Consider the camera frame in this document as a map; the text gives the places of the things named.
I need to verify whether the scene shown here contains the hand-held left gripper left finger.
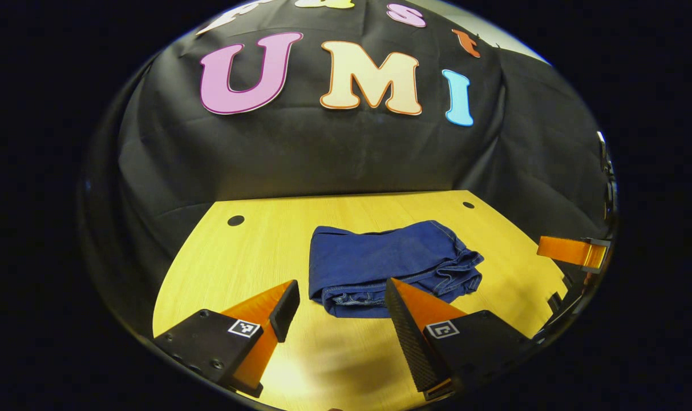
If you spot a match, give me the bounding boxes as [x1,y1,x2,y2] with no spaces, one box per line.
[153,279,301,398]

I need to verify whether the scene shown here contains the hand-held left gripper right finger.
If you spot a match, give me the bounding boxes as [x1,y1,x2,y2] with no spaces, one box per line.
[383,277,537,401]

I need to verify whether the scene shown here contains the blue denim jeans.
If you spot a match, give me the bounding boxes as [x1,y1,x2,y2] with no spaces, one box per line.
[308,220,485,319]

